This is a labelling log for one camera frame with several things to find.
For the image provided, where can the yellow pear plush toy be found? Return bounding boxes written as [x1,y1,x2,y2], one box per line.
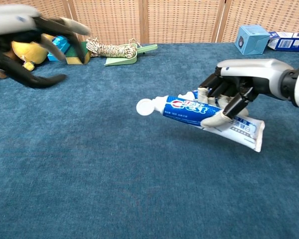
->
[11,33,57,73]

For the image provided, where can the teal table cloth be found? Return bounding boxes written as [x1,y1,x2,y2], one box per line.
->
[0,42,299,239]

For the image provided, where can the blue plastic building block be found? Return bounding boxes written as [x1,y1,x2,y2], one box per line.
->
[47,35,72,62]

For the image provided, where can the light blue cube box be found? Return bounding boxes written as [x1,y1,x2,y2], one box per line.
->
[234,24,271,56]

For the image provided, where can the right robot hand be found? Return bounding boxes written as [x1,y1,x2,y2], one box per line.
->
[198,59,296,130]

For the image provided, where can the green yellow sponge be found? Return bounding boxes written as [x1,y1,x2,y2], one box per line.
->
[65,41,91,65]

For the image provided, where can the woven wicker folding screen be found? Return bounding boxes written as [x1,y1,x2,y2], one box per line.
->
[0,0,299,44]

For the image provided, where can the light green dustpan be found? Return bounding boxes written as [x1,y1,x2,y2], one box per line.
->
[104,39,158,67]

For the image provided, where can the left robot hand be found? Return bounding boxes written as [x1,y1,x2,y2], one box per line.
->
[0,4,92,89]

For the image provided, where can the coiled beige rope bundle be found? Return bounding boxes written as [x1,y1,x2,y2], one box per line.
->
[86,36,138,59]

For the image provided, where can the blue white toothpaste tube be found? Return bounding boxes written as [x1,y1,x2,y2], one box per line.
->
[136,95,266,153]
[178,89,215,103]

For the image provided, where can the blue white carton box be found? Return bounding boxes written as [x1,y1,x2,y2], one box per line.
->
[267,31,299,52]

